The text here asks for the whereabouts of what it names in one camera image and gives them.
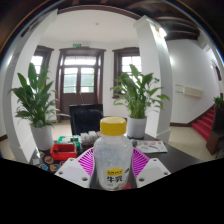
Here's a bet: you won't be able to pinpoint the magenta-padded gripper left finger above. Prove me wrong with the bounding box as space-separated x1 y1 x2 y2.
54 147 96 189

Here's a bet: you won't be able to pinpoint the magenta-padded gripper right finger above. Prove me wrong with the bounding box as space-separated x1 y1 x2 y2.
131 147 172 188

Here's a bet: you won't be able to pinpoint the yellow-capped clear drink bottle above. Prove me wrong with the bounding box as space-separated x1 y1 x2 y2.
93 116 134 192

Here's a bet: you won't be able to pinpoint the printed paper brochure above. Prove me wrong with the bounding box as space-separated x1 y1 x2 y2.
134 139 169 154

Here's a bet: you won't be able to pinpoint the red plastic box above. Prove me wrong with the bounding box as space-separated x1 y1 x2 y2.
49 142 78 161

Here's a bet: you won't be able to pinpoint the tray of small cups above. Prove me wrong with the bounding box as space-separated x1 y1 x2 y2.
79 130 101 148

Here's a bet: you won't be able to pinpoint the green box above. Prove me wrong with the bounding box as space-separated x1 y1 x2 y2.
57 134 81 146

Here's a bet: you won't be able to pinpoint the black chair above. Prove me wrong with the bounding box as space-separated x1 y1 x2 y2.
68 103 104 136

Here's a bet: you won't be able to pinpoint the bushy leafy plant, white pot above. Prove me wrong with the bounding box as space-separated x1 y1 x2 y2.
111 63 170 139

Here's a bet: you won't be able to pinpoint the red carpeted stairs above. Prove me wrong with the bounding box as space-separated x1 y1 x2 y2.
191 106 218 141

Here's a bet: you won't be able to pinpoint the tall leafy plant, white pot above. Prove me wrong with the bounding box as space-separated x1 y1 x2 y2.
9 62 61 151

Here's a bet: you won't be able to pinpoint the dark wooden glazed door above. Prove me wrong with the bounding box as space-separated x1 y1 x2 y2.
55 47 106 116

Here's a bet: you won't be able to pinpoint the wide dark-framed window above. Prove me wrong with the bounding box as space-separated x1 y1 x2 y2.
112 47 143 98

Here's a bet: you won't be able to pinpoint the narrow dark-framed window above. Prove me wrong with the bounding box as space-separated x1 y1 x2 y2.
29 45 54 88

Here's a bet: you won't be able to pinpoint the white wall radiator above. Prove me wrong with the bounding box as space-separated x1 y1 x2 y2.
175 84 204 98

